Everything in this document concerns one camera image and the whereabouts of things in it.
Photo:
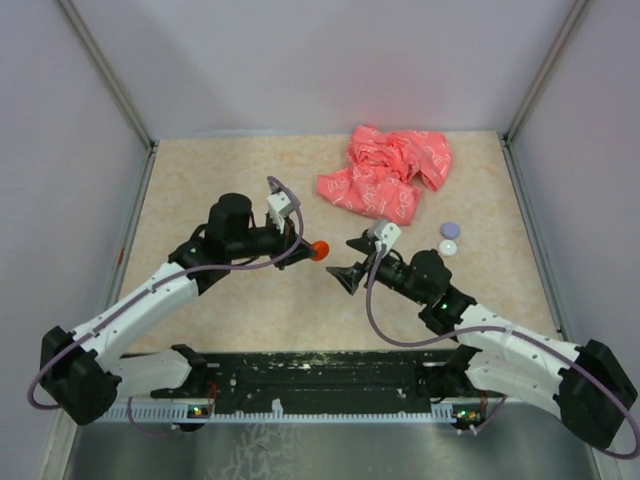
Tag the left aluminium frame post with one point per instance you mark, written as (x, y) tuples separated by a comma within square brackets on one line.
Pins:
[(105, 71)]

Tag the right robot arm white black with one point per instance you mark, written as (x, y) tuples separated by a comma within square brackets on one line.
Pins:
[(583, 386)]

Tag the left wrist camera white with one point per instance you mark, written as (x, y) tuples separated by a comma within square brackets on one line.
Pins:
[(279, 206)]

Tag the white earbud charging case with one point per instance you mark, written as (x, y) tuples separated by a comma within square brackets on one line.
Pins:
[(448, 248)]

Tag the aluminium frame post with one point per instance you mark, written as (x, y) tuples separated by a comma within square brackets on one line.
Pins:
[(567, 31), (105, 71)]

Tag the right aluminium frame post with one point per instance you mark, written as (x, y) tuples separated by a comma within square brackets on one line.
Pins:
[(567, 31)]

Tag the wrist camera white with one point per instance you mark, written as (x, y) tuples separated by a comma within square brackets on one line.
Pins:
[(384, 234), (279, 206)]

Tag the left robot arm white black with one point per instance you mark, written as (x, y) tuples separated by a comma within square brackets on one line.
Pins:
[(86, 370)]

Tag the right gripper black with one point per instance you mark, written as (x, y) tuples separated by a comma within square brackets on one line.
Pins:
[(352, 275)]

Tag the purple earbud charging case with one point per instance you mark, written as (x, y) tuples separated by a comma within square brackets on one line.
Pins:
[(450, 230)]

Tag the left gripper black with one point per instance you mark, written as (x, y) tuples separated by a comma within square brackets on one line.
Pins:
[(285, 241)]

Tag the white slotted cable duct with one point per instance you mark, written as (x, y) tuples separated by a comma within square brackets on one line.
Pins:
[(182, 413)]

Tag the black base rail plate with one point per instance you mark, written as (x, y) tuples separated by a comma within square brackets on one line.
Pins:
[(317, 383)]

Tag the crumpled pink printed cloth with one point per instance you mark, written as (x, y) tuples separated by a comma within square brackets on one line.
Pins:
[(379, 180)]

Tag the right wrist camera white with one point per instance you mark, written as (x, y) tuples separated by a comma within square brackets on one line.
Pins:
[(384, 234)]

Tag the orange earbud charging case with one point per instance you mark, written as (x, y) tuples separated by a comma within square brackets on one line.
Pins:
[(320, 249)]

